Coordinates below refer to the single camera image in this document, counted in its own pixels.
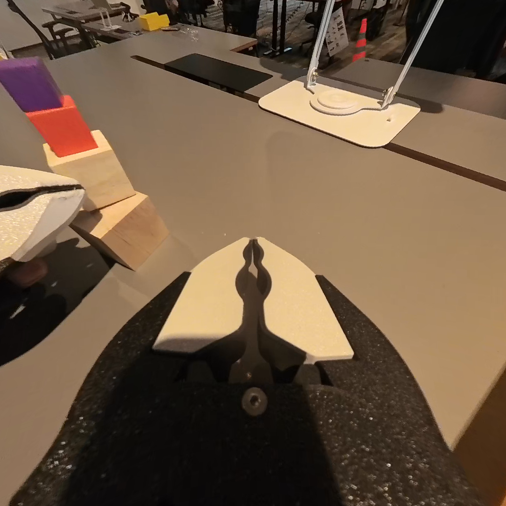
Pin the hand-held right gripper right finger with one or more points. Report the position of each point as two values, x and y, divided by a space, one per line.
304 312

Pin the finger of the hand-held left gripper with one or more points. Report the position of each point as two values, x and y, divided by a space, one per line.
27 180
35 229

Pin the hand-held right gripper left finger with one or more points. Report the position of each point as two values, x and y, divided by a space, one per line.
205 308

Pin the red wooden cube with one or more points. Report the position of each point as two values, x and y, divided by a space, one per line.
63 128

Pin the medium light wooden cube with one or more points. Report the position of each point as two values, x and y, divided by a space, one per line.
99 174

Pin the large tan wooden cube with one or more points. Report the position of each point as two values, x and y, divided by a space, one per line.
126 233

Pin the purple wooden cube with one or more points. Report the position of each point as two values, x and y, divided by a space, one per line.
27 83

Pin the person's left hand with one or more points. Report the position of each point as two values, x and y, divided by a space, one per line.
27 272

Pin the black office chair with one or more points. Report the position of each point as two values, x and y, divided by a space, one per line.
57 37

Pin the white document holder stand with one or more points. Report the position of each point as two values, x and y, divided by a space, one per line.
355 118

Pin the small yellow bin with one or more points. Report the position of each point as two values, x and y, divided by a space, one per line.
154 21

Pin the orange traffic cone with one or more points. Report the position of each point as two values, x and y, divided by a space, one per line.
359 39

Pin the white printed sign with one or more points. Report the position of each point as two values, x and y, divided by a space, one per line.
336 33

